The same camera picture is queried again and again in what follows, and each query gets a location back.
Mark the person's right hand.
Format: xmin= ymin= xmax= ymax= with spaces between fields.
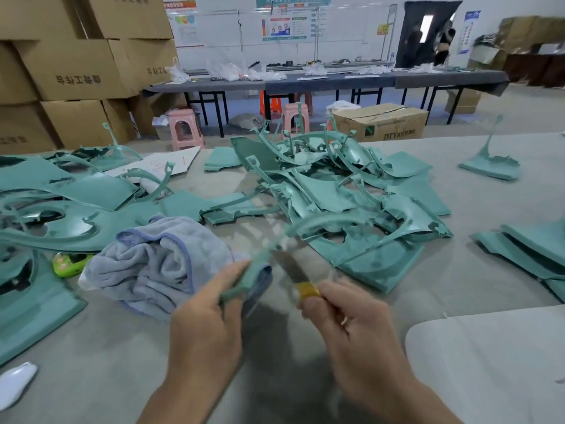
xmin=300 ymin=278 xmax=434 ymax=420

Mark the person's left hand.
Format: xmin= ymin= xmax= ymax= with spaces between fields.
xmin=141 ymin=260 xmax=251 ymax=424

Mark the single green plastic part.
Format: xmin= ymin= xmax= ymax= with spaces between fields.
xmin=219 ymin=207 xmax=377 ymax=306

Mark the grey-blue wiping cloth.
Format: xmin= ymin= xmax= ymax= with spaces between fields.
xmin=79 ymin=216 xmax=273 ymax=322

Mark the yellow-handled deburring knife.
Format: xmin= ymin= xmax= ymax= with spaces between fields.
xmin=274 ymin=251 xmax=321 ymax=302

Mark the pile of green plastic parts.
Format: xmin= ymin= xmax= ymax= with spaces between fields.
xmin=0 ymin=121 xmax=565 ymax=367

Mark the brown cardboard box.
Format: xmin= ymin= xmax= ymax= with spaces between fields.
xmin=327 ymin=103 xmax=429 ymax=143

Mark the stack of brown cardboard boxes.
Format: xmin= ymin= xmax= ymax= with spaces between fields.
xmin=0 ymin=0 xmax=180 ymax=155

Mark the white foam sheet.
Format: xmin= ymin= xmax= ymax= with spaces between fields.
xmin=404 ymin=303 xmax=565 ymax=424

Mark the green and yellow gadget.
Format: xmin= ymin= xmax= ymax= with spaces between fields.
xmin=51 ymin=251 xmax=95 ymax=279

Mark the white paper sheet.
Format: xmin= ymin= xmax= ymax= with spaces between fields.
xmin=104 ymin=145 xmax=202 ymax=180

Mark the white oval plastic piece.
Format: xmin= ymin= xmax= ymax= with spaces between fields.
xmin=0 ymin=361 xmax=40 ymax=412

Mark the pink plastic stool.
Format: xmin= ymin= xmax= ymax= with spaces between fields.
xmin=281 ymin=102 xmax=312 ymax=136
xmin=166 ymin=107 xmax=204 ymax=152

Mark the orange object under table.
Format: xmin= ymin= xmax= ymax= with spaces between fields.
xmin=261 ymin=91 xmax=284 ymax=120

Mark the long grey work table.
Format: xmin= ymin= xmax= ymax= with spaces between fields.
xmin=145 ymin=68 xmax=511 ymax=138

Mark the heap of clear plastic bags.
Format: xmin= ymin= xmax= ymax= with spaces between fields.
xmin=166 ymin=57 xmax=289 ymax=84

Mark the dark door with window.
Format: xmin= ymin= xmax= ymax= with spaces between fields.
xmin=395 ymin=1 xmax=463 ymax=69

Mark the colourful wall poster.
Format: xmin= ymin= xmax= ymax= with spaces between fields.
xmin=261 ymin=15 xmax=312 ymax=43

